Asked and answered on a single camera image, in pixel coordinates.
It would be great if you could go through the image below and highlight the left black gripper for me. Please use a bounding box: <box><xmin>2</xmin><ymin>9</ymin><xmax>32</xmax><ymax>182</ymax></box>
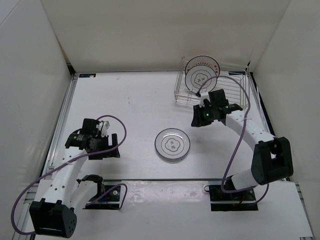
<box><xmin>89</xmin><ymin>133</ymin><xmax>120</xmax><ymax>160</ymax></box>

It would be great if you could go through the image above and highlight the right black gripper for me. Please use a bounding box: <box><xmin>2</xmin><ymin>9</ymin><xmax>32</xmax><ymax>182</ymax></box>
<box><xmin>191</xmin><ymin>103</ymin><xmax>217</xmax><ymax>128</ymax></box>

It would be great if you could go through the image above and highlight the white green-rimmed plate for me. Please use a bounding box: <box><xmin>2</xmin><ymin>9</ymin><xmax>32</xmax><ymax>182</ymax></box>
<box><xmin>184</xmin><ymin>65</ymin><xmax>217</xmax><ymax>93</ymax></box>
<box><xmin>154</xmin><ymin>128</ymin><xmax>191</xmax><ymax>161</ymax></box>

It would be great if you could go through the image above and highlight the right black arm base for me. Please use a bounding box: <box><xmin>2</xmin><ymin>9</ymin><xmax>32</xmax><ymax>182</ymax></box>
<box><xmin>203</xmin><ymin>184</ymin><xmax>259</xmax><ymax>212</ymax></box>

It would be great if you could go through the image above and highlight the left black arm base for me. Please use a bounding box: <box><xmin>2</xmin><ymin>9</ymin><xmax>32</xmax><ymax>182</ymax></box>
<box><xmin>76</xmin><ymin>174</ymin><xmax>128</xmax><ymax>211</ymax></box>

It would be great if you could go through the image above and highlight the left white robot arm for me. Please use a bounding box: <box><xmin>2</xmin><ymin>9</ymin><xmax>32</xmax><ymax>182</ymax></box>
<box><xmin>29</xmin><ymin>118</ymin><xmax>120</xmax><ymax>239</ymax></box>

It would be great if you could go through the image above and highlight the orange sunburst pattern plate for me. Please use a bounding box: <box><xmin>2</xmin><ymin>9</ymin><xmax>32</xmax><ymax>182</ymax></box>
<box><xmin>184</xmin><ymin>55</ymin><xmax>221</xmax><ymax>76</ymax></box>

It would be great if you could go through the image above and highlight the blue table label sticker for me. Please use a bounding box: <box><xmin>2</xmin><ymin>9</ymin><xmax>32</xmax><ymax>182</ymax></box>
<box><xmin>78</xmin><ymin>73</ymin><xmax>96</xmax><ymax>78</ymax></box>

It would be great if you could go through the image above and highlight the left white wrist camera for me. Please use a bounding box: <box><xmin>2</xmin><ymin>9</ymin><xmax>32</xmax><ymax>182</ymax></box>
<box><xmin>99</xmin><ymin>121</ymin><xmax>110</xmax><ymax>137</ymax></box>

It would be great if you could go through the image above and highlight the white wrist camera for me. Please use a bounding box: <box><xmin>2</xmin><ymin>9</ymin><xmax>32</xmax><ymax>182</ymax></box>
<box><xmin>99</xmin><ymin>121</ymin><xmax>110</xmax><ymax>137</ymax></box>
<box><xmin>196</xmin><ymin>92</ymin><xmax>211</xmax><ymax>108</ymax></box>

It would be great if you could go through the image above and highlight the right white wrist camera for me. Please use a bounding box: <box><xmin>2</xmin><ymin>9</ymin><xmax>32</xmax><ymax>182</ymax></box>
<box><xmin>196</xmin><ymin>92</ymin><xmax>211</xmax><ymax>108</ymax></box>

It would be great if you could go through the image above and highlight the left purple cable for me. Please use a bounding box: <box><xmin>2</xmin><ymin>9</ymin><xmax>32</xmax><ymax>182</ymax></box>
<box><xmin>12</xmin><ymin>114</ymin><xmax>128</xmax><ymax>235</ymax></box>

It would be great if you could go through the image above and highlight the metal wire dish rack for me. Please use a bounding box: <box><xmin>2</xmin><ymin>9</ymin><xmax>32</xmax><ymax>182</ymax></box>
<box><xmin>174</xmin><ymin>56</ymin><xmax>250</xmax><ymax>109</ymax></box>

